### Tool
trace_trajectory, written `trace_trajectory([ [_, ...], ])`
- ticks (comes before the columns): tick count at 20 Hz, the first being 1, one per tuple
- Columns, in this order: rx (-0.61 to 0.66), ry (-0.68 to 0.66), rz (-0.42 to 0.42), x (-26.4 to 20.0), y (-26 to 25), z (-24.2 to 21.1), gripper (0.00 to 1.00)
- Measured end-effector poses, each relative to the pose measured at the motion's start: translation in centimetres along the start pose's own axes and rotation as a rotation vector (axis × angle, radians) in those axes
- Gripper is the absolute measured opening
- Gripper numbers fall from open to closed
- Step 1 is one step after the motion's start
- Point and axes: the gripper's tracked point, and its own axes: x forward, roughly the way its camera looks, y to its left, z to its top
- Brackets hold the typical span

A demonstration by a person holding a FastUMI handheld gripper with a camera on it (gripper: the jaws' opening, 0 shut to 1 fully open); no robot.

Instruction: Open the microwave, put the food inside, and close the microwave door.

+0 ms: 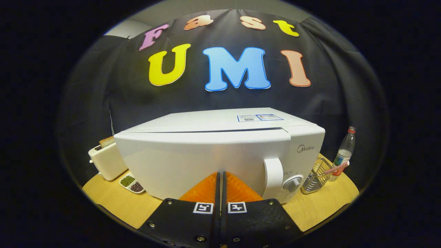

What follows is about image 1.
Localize metal wire basket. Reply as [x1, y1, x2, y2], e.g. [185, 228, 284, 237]
[301, 157, 333, 195]

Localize clear plastic water bottle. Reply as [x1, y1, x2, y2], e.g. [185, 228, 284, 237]
[328, 126, 356, 182]

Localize cream toaster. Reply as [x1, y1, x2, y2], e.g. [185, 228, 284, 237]
[88, 141, 129, 182]

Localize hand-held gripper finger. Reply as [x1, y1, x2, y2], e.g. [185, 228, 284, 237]
[138, 171, 221, 248]
[222, 171, 304, 248]

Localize red white striped straw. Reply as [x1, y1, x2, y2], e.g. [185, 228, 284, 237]
[323, 161, 350, 175]

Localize white toaster oven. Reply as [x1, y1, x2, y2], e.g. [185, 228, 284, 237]
[114, 107, 326, 204]

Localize white divided bean dish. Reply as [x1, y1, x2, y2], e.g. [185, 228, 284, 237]
[119, 172, 146, 194]

